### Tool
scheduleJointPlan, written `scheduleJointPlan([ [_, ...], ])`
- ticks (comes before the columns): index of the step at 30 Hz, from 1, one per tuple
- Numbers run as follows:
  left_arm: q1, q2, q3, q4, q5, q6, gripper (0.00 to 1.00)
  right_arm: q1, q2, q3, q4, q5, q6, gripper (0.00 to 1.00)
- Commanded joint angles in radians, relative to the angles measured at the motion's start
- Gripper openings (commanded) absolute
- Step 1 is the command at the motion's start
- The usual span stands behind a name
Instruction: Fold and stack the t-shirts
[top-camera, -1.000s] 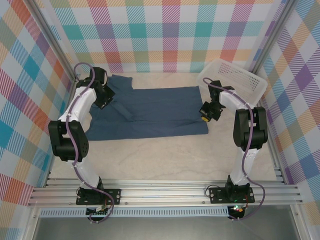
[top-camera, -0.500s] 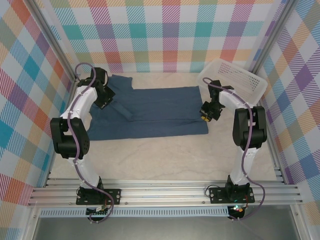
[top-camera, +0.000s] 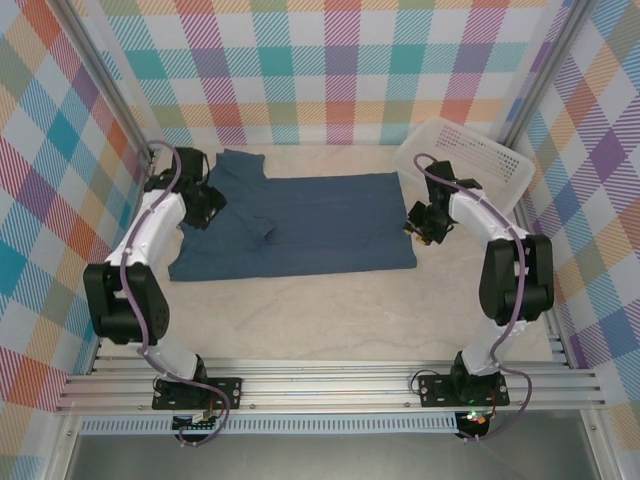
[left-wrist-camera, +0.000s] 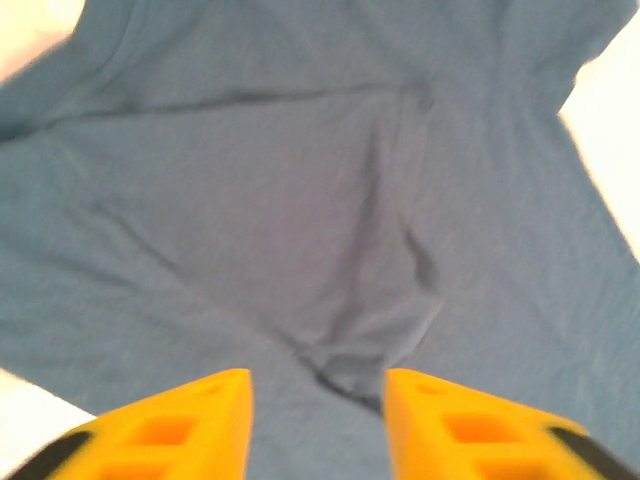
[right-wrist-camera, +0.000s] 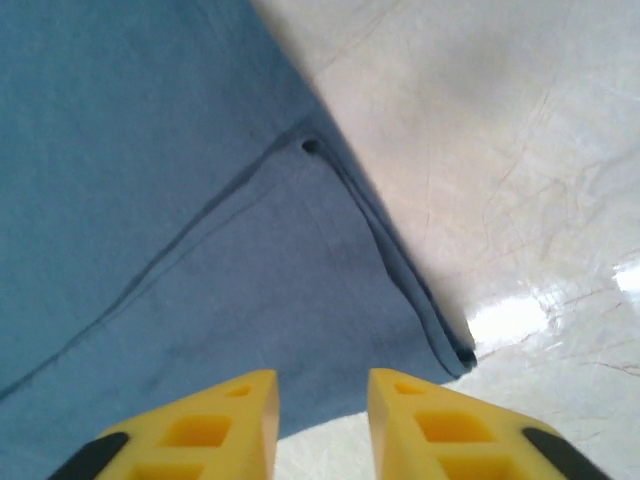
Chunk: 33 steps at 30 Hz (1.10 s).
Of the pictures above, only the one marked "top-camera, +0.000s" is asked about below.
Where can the blue t-shirt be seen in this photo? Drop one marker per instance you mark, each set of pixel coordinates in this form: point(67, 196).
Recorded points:
point(325, 225)

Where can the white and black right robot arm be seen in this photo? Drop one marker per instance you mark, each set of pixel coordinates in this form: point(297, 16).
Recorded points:
point(480, 215)

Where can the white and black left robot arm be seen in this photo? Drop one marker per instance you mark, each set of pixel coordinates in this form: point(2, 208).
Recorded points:
point(145, 230)

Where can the white perforated plastic basket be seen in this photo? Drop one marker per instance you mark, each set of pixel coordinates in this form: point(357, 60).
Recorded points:
point(500, 160)

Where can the grey metal shelf plate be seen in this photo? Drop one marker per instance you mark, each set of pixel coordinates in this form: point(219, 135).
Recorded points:
point(325, 457)

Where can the aluminium upright post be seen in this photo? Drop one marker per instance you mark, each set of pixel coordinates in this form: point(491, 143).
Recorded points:
point(545, 70)
point(103, 70)

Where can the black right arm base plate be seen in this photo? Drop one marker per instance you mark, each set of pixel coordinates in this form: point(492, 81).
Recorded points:
point(435, 390)

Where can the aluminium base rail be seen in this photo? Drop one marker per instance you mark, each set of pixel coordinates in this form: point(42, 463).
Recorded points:
point(325, 387)

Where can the aluminium side rail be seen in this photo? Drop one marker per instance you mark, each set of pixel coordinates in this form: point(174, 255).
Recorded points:
point(96, 352)

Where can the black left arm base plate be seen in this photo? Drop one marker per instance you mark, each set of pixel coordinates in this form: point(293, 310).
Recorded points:
point(227, 392)

